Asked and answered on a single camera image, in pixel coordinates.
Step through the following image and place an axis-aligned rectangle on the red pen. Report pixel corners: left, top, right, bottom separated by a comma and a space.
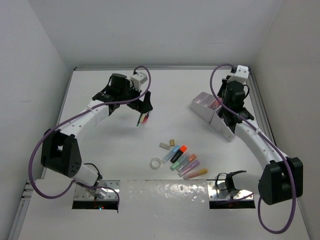
141, 113, 149, 125

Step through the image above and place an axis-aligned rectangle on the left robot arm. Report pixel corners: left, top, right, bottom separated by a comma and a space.
41, 71, 153, 187

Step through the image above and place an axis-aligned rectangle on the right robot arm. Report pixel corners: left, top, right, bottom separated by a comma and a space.
217, 75, 303, 205

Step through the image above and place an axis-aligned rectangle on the blue highlighter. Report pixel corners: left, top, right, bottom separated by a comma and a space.
161, 145, 180, 164

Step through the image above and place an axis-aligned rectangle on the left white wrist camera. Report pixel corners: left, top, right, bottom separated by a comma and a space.
130, 72, 148, 91

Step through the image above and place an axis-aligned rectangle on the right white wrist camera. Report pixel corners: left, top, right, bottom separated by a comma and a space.
228, 65, 250, 84

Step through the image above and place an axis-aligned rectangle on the purple cable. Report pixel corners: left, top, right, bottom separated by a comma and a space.
209, 62, 298, 234
28, 65, 152, 208

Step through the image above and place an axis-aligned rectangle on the metal base plate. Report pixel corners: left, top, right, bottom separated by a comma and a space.
74, 179, 120, 201
207, 179, 254, 203

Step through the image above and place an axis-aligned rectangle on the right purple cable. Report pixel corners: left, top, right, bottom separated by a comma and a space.
209, 62, 298, 234

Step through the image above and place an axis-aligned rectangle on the white pink compartment organizer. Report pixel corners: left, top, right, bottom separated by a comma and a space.
190, 92, 235, 142

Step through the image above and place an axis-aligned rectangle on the green highlighter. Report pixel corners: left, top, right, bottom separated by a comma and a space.
170, 153, 190, 171

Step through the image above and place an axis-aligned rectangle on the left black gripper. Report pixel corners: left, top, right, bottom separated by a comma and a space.
118, 80, 152, 113

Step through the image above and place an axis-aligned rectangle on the yellow pink highlighter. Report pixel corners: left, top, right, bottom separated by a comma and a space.
183, 168, 208, 180

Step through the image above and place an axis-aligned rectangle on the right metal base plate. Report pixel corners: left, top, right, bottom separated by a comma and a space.
207, 179, 254, 203

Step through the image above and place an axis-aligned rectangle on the yellow pen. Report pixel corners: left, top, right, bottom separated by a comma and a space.
138, 114, 146, 128

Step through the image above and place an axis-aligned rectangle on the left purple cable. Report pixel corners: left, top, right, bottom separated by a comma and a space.
28, 65, 152, 208

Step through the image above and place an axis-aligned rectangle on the black orange highlighter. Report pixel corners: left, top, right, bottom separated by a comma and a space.
170, 145, 188, 164

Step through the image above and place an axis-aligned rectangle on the tan eraser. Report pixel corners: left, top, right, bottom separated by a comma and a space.
169, 139, 175, 147

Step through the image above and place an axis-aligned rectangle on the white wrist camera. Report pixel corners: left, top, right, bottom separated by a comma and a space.
228, 65, 250, 84
130, 72, 148, 91

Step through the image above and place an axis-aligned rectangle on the clear tape roll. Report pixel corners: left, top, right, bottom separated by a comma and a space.
150, 158, 162, 170

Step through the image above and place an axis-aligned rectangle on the purple highlighter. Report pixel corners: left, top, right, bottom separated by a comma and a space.
178, 160, 200, 177

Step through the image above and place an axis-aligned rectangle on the orange pastel highlighter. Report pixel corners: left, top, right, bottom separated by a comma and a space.
176, 153, 197, 172

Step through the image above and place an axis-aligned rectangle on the grey eraser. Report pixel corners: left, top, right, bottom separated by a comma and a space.
159, 142, 171, 150

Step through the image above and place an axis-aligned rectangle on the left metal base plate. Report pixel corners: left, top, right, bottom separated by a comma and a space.
74, 179, 120, 201

